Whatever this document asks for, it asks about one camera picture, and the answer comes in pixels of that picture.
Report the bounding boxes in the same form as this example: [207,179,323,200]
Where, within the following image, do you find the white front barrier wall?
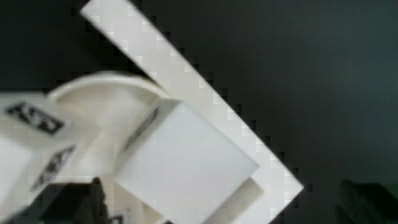
[81,0,303,203]

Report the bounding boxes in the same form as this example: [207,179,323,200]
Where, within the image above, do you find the white barrier wall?
[197,176,305,224]
[81,0,303,203]

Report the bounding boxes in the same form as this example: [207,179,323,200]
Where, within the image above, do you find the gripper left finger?
[10,179,108,224]

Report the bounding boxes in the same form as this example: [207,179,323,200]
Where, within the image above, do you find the white stool leg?
[113,99,259,224]
[0,93,92,211]

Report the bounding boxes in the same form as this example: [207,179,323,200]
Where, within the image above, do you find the white round stool seat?
[47,71,168,180]

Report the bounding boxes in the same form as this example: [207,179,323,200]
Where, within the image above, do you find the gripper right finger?
[335,180,398,224]

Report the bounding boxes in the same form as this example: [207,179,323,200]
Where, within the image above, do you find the white right barrier wall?
[197,176,305,224]

